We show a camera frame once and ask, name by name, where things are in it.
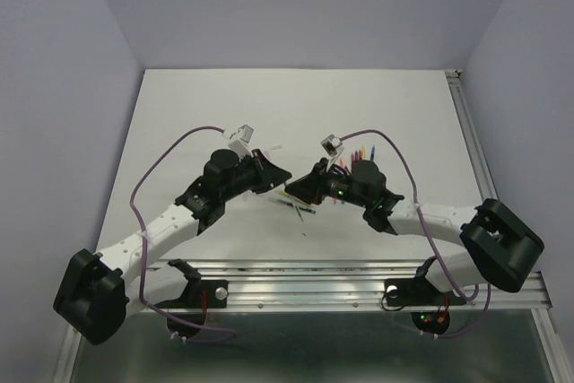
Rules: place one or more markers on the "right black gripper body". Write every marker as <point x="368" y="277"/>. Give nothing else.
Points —
<point x="334" y="184"/>

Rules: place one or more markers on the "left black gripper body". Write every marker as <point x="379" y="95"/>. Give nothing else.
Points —
<point x="248" y="176"/>

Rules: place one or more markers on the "grey white slim pen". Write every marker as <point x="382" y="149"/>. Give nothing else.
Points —
<point x="296" y="208"/>

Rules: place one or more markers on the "green black pen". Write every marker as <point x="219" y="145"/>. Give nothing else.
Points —
<point x="300" y="208"/>

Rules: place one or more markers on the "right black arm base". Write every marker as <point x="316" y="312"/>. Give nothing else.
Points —
<point x="401" y="293"/>

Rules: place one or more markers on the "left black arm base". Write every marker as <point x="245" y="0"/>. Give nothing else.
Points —
<point x="180" y="289"/>

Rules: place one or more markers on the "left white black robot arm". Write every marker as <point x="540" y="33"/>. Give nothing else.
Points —
<point x="100" y="290"/>

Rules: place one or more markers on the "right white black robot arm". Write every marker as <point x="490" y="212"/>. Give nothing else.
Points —
<point x="499" y="248"/>

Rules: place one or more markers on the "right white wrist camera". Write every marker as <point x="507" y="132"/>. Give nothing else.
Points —
<point x="333" y="147"/>

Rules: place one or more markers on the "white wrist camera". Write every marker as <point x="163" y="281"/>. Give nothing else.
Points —
<point x="333" y="147"/>
<point x="238" y="140"/>

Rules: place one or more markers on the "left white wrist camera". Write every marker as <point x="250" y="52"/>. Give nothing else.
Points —
<point x="238" y="140"/>

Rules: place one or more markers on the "aluminium rail frame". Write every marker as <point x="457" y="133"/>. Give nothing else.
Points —
<point x="304" y="321"/>

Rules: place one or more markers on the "right side aluminium rail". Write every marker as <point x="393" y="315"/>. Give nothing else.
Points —
<point x="473" y="145"/>

